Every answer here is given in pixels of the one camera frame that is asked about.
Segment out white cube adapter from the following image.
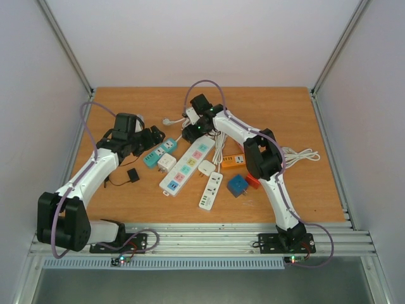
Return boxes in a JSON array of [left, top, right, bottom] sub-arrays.
[[157, 153, 177, 173]]

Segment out long white multicolour power strip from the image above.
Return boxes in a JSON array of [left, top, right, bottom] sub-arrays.
[[159, 136, 215, 196]]

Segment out red cube adapter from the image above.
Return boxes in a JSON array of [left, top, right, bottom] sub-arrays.
[[245, 174, 261, 189]]

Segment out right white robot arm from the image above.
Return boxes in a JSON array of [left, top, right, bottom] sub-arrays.
[[182, 94, 306, 253]]

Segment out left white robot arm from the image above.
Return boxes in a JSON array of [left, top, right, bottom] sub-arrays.
[[37, 113, 165, 258]]

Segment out teal power strip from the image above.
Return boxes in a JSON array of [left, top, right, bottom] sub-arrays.
[[143, 138, 177, 168]]

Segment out small black charger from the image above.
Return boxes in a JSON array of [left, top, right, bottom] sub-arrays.
[[127, 168, 140, 183]]

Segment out small white flat adapter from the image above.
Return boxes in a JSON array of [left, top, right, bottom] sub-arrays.
[[197, 160, 216, 177]]

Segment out orange power strip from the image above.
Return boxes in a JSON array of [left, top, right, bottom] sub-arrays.
[[221, 153, 246, 170]]

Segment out white power strip with USB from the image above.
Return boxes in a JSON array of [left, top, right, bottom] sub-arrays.
[[199, 172, 223, 211]]

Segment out blue cube adapter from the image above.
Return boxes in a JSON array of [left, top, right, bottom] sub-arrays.
[[227, 174, 249, 198]]

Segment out left small circuit board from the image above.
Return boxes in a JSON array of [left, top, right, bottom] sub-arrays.
[[110, 256, 132, 267]]

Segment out small circuit board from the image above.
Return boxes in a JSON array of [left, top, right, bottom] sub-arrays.
[[284, 255, 306, 264], [110, 256, 132, 267]]

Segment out right small circuit board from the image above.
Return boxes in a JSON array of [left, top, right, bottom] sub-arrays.
[[284, 255, 306, 264]]

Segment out white strip cable centre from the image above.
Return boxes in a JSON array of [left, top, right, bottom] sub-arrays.
[[211, 131, 228, 165]]

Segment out teal strip white cable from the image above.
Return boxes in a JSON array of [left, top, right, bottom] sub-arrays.
[[162, 116, 190, 142]]

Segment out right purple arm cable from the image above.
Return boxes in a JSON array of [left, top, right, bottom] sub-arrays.
[[184, 79, 335, 269]]

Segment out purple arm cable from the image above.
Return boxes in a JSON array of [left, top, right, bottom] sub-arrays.
[[50, 101, 118, 259], [184, 79, 335, 269]]

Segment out white cable bundle right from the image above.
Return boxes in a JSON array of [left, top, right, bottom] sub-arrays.
[[280, 146, 321, 167]]

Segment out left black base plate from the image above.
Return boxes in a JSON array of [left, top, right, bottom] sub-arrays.
[[89, 233, 148, 254]]

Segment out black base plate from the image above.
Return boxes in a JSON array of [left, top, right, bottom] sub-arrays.
[[89, 233, 148, 254], [251, 233, 316, 254]]

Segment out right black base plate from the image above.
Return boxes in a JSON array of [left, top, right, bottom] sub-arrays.
[[251, 233, 316, 254]]

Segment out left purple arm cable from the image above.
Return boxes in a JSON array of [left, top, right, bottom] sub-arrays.
[[50, 101, 118, 259]]

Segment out grey slotted cable duct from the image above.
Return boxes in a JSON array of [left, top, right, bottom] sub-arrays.
[[42, 256, 285, 270]]

